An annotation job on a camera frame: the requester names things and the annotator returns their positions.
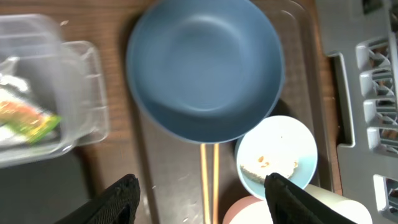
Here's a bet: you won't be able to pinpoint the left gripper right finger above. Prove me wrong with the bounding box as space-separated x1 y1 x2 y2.
264 173 354 224

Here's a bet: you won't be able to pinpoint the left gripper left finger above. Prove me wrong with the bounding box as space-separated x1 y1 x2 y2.
56 174 141 224

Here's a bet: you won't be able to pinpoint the rice and food scraps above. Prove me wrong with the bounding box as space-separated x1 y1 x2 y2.
240 156 299 183

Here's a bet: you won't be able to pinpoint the light blue bowl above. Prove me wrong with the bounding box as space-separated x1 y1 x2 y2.
235 116 318 200

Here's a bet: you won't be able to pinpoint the yellow snack wrapper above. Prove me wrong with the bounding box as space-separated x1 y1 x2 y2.
0 88 62 145

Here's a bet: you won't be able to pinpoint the dark blue plate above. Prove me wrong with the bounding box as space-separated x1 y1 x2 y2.
126 0 285 143

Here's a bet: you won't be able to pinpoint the white napkin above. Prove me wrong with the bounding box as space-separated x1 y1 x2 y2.
1 56 31 147

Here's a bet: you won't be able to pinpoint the grey dishwasher rack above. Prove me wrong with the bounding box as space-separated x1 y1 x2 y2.
316 0 397 223

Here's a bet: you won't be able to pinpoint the white bowl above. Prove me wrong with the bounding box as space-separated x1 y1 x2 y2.
222 196 274 224

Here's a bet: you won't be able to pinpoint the pale green cup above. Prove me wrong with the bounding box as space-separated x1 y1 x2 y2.
304 184 373 224

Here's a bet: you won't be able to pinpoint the dark brown serving tray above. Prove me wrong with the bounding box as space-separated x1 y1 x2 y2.
132 0 341 223

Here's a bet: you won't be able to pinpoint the black plastic tray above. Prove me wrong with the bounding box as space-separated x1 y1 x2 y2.
1 152 95 224

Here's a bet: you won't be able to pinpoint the right wooden chopstick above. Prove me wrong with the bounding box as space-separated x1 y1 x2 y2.
213 144 220 224

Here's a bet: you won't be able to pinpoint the wooden chopstick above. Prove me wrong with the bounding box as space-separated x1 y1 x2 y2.
213 144 220 224
200 144 211 224

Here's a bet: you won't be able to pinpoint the left wooden chopstick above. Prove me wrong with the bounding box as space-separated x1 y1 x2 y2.
200 144 211 224

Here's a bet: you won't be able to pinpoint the clear plastic bin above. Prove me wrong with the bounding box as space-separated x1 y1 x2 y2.
1 14 110 167

